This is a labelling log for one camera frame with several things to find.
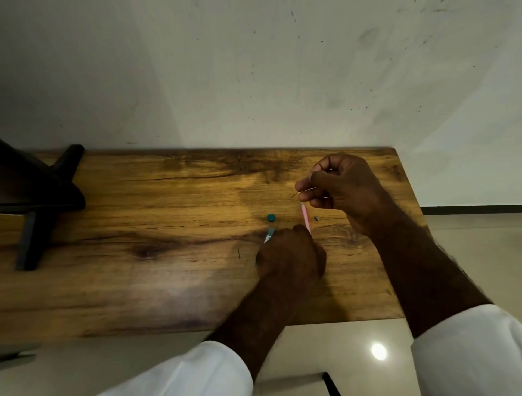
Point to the white shirt sleeve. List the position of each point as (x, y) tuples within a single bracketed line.
[(195, 373), (469, 351)]

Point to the person's right hand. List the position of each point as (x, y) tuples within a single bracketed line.
[(354, 191)]

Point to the pink mechanical pencil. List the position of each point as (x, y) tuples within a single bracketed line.
[(306, 218)]

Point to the person's right thumb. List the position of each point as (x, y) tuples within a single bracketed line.
[(316, 200)]

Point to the white right shirt sleeve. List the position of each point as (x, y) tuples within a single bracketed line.
[(469, 351)]

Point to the black stand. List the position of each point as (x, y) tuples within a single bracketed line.
[(36, 191)]

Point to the thin pencil lead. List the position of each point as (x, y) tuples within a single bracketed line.
[(302, 193)]

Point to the person's left forearm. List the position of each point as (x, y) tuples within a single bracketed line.
[(261, 318)]

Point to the white left shirt sleeve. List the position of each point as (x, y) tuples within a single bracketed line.
[(195, 373)]

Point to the grey-blue pencil cap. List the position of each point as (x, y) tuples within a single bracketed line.
[(269, 235)]

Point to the person's left fingers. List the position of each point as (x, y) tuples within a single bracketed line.
[(271, 251)]

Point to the person's right forearm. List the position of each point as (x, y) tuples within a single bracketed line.
[(424, 265)]

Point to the person's left hand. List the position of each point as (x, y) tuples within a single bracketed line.
[(291, 257)]

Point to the dark skirting board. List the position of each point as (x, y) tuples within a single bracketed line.
[(473, 210)]

